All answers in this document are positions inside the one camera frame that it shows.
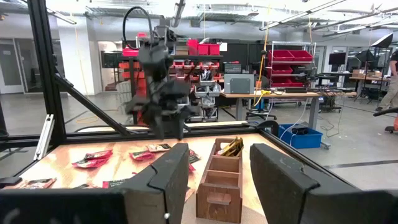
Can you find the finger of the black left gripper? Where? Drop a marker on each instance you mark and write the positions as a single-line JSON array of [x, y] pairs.
[[178, 127], [159, 127]]

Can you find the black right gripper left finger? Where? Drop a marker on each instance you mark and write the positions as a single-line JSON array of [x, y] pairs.
[[168, 193]]

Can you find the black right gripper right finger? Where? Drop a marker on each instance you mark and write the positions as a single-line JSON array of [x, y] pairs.
[[280, 186]]

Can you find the yellow tea packet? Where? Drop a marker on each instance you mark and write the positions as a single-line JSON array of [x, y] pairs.
[[224, 152], [240, 147], [232, 145]]

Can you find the wooden compartment tea box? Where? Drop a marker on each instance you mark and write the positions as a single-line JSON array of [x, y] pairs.
[[219, 205]]

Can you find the black rack with red bins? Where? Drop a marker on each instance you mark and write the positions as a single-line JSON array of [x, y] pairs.
[[133, 77]]

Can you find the blue plastic bin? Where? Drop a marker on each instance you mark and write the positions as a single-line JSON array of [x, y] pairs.
[[308, 140]]

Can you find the grey machine box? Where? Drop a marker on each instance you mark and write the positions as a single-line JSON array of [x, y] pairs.
[[238, 84]]

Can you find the black office chair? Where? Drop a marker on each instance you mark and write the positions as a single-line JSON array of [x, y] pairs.
[[260, 115], [384, 112]]

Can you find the wooden top desk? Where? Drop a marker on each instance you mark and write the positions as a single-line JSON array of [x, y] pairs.
[[280, 94]]

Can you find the silver aluminium bar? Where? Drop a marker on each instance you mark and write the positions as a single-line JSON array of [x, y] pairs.
[[45, 137]]

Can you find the black computer monitor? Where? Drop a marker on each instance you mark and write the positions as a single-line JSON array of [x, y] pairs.
[[337, 58]]

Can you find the person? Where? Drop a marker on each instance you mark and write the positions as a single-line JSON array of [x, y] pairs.
[[392, 90]]

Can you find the black softbox light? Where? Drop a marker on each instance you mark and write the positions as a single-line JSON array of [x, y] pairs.
[[384, 41]]

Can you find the black aluminium table frame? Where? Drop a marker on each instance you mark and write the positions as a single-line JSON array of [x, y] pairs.
[[46, 62]]

